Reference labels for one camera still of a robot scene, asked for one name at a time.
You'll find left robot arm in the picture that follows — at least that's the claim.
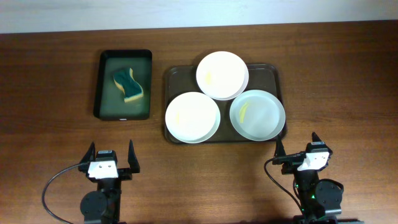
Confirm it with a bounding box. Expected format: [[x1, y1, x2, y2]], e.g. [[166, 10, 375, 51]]
[[78, 141, 141, 224]]

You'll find black water tray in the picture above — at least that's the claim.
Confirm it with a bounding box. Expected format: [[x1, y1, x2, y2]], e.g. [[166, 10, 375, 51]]
[[93, 49, 152, 121]]

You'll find white plate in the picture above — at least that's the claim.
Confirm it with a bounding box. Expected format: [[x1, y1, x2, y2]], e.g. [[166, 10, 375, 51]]
[[165, 91, 221, 144], [196, 51, 249, 100]]

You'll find green yellow sponge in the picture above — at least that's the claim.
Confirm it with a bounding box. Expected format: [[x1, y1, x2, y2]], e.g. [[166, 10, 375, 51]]
[[113, 68, 144, 103]]

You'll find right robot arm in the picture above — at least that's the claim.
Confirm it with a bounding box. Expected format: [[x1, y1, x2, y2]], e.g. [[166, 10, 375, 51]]
[[264, 133, 361, 224]]

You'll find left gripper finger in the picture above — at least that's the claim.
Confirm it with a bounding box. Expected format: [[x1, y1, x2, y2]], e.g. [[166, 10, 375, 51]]
[[127, 140, 140, 174], [80, 142, 95, 164]]

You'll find white plate top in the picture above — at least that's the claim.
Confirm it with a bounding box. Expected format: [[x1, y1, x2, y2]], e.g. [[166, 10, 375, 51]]
[[196, 51, 249, 100]]

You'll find light blue plate right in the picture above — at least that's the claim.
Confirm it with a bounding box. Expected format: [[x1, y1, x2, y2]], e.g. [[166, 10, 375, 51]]
[[229, 90, 286, 141]]

